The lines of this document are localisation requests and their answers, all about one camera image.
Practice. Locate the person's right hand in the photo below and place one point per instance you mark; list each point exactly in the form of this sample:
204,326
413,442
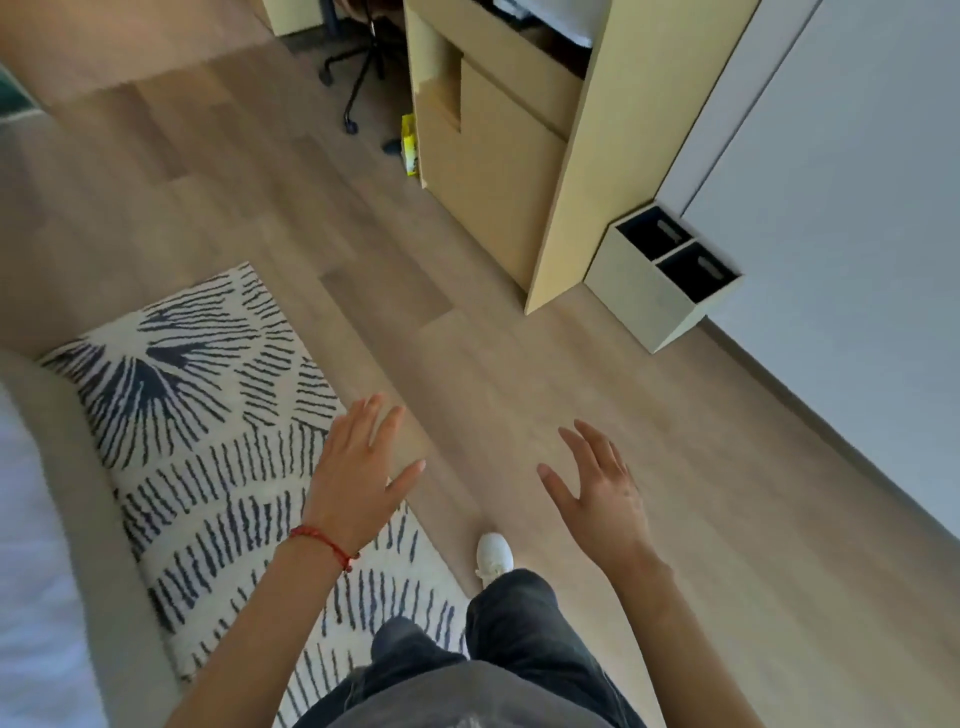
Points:
607,510

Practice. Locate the person's left hand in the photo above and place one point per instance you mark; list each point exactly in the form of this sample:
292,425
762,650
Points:
349,480

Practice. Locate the person's right forearm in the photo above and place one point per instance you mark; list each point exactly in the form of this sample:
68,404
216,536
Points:
675,652

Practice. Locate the person's right shoe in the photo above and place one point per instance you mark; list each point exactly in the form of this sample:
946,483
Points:
493,555

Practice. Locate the person's right leg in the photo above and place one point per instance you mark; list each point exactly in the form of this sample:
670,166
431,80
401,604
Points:
525,630

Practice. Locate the person's leg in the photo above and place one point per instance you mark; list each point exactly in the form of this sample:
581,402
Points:
525,630
409,645

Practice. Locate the person's left leg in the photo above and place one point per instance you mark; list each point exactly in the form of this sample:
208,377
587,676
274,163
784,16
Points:
409,645

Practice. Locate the person's grey shirt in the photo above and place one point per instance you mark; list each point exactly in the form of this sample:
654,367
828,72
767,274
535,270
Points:
465,697

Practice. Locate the white divided waste bin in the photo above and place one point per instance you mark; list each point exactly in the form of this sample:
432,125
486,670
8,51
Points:
645,300

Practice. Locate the white bed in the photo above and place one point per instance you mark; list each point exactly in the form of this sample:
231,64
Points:
97,540

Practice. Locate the yellow plastic bag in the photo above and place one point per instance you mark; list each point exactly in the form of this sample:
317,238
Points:
410,146

